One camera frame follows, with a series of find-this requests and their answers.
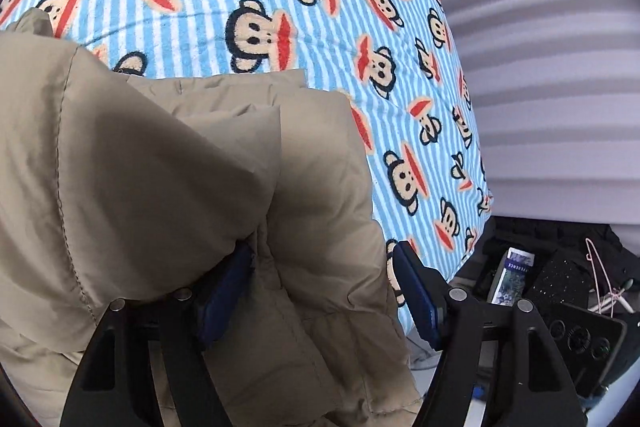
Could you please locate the purple pleated curtain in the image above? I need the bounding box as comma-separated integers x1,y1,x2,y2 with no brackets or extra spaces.
439,0,640,224

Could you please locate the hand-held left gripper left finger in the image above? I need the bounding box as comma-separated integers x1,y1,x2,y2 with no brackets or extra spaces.
60,241,253,427

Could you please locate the black glitter cloth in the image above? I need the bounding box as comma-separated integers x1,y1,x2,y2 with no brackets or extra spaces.
524,251,592,309

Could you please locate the printed booklet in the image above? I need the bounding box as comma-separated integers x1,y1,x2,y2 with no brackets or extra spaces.
491,247,536,306

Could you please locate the pink wire hanger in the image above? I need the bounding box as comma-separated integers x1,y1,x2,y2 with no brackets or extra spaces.
584,237,637,314

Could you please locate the beige puffer jacket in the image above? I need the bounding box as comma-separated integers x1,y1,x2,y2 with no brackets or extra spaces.
0,7,424,427

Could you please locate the monkey printed striped blanket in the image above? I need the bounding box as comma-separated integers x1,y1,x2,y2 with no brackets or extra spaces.
0,0,494,344

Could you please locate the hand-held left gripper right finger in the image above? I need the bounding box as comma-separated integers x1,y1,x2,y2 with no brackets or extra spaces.
392,241,587,427

